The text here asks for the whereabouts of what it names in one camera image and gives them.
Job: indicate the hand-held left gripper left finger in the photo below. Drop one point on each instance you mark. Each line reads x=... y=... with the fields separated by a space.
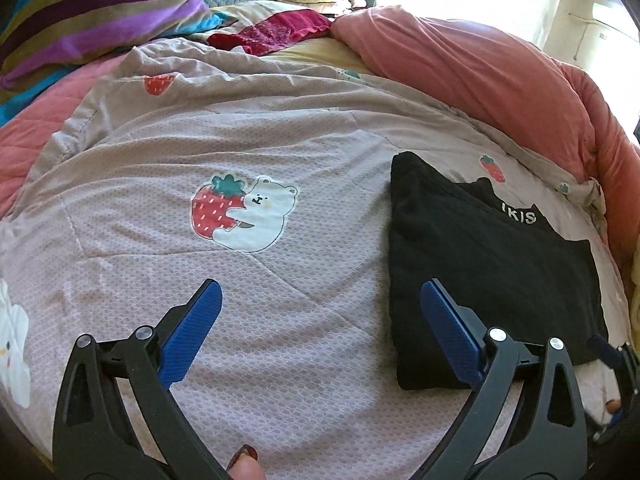
x=192 y=340

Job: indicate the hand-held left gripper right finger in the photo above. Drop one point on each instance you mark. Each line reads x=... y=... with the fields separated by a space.
x=452 y=335

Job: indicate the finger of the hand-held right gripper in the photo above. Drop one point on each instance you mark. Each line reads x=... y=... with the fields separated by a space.
x=606 y=351

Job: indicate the black sweater with orange patches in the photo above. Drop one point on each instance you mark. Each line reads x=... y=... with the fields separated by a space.
x=480 y=270

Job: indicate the person's left hand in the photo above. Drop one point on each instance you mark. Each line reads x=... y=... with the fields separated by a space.
x=245 y=465

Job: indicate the strawberry printed blanket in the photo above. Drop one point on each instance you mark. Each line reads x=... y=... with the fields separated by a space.
x=225 y=220

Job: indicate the pink quilted bed sheet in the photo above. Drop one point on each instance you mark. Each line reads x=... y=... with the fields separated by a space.
x=40 y=125

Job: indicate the salmon pink duvet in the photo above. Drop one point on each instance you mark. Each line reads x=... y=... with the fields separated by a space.
x=490 y=70

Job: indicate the cream cloth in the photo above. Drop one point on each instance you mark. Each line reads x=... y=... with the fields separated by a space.
x=320 y=57

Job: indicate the dark red cloth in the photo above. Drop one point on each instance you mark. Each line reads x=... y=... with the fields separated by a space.
x=270 y=30

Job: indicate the striped pillow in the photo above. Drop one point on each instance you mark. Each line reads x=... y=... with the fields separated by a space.
x=85 y=15

